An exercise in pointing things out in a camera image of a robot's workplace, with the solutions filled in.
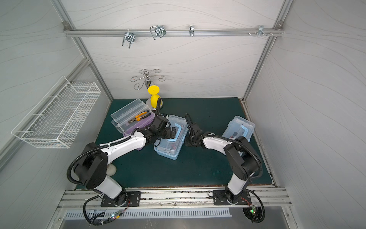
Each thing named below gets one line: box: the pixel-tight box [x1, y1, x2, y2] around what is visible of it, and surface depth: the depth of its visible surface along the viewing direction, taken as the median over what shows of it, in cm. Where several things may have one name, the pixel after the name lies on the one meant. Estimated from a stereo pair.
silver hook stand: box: [130, 68, 167, 91], surface depth 97 cm
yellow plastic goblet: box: [147, 84, 163, 109], surface depth 93 cm
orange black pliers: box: [128, 110, 152, 123], surface depth 101 cm
